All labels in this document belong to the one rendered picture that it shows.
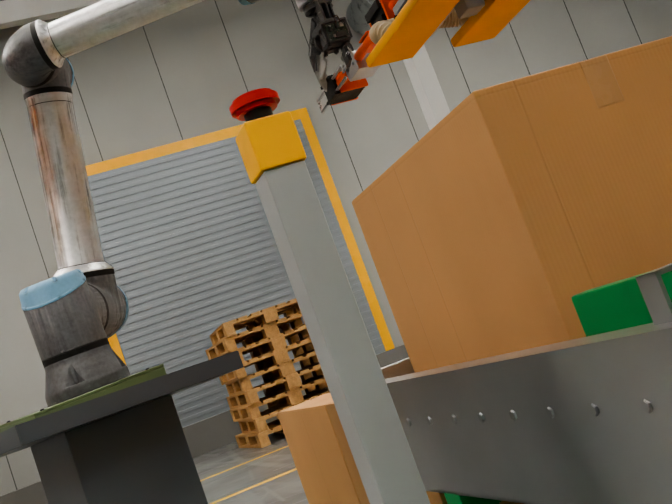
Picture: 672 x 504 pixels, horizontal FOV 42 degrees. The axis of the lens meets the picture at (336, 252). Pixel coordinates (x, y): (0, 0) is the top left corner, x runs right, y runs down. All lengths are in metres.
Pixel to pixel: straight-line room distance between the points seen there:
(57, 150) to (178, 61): 10.29
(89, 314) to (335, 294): 0.97
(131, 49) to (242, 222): 2.83
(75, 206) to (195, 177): 9.63
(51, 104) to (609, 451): 1.63
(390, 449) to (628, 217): 0.47
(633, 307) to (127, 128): 11.21
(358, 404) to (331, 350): 0.08
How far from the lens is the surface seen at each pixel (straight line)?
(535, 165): 1.24
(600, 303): 1.09
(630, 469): 0.97
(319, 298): 1.12
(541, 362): 1.03
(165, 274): 11.45
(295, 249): 1.13
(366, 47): 1.93
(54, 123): 2.23
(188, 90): 12.32
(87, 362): 1.98
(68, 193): 2.20
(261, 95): 1.18
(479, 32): 1.74
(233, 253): 11.61
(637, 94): 1.37
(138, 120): 12.10
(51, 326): 1.99
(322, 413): 2.49
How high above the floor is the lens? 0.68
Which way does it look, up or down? 6 degrees up
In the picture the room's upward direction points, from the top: 20 degrees counter-clockwise
